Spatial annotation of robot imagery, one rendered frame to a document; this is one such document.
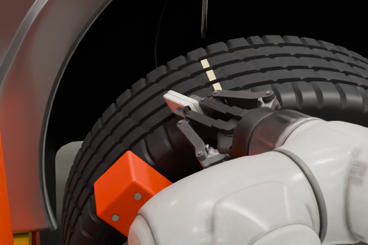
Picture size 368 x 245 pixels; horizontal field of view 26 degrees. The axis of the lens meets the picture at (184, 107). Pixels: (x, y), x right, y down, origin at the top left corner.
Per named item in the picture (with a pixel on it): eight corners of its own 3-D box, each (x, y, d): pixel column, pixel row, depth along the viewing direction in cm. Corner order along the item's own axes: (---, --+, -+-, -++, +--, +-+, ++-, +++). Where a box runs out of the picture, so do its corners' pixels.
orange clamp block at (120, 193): (177, 185, 107) (128, 147, 103) (186, 219, 100) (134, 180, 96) (141, 219, 108) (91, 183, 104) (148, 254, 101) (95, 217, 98)
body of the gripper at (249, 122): (264, 194, 90) (219, 170, 97) (315, 147, 92) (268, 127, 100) (236, 145, 86) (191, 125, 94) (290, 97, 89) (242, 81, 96)
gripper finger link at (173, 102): (203, 121, 104) (199, 124, 104) (176, 109, 110) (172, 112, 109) (193, 104, 102) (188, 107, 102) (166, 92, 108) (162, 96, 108)
